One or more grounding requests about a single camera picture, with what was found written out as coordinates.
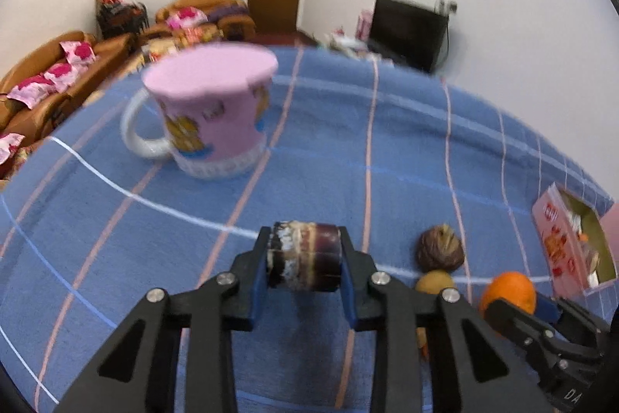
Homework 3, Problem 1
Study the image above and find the blue plaid tablecloth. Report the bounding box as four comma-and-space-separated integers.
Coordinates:
1, 48, 614, 412

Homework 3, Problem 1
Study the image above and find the black shelf rack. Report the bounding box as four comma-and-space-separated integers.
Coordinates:
96, 2, 149, 40

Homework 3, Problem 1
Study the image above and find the pink tin box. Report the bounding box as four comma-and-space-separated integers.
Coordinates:
532, 183, 618, 299

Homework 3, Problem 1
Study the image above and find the small yellow-green fruit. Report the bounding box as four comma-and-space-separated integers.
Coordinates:
414, 269, 455, 295

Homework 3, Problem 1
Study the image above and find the black television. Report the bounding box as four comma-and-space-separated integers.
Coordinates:
367, 0, 449, 73

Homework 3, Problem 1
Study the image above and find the orange mandarin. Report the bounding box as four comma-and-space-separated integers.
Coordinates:
479, 271, 537, 314

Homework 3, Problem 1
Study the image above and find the white tv stand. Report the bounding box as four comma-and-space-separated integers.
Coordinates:
317, 30, 395, 66

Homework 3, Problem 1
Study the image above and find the brown leather armchair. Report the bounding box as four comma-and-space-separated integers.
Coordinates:
155, 0, 256, 41

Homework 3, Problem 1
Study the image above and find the pink cartoon mug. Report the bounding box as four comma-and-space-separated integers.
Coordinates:
121, 42, 278, 179

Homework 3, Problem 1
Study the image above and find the pink floral cushion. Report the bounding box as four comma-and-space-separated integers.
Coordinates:
60, 41, 96, 66

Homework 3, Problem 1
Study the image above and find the long brown leather sofa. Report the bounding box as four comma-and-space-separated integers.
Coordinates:
1, 31, 135, 146

